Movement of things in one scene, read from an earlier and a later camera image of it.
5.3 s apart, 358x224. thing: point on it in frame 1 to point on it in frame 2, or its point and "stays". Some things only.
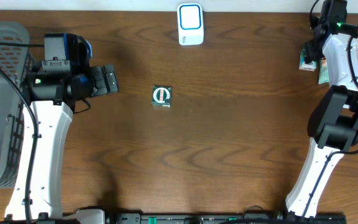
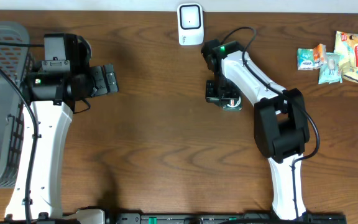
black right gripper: (311, 49) to (211, 96)
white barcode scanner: (190, 23) stays
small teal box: (303, 65) stays
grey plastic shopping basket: (3, 107) stays
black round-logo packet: (161, 96) to (232, 103)
